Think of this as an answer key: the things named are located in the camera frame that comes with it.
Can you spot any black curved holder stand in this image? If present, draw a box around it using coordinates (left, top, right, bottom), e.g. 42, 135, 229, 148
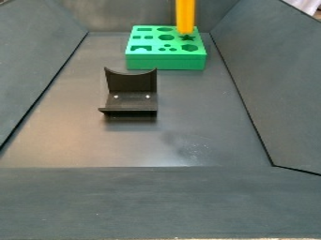
98, 67, 158, 114

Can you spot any green shape sorting board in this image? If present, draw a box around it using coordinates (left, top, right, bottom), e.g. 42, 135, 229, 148
126, 25, 207, 70

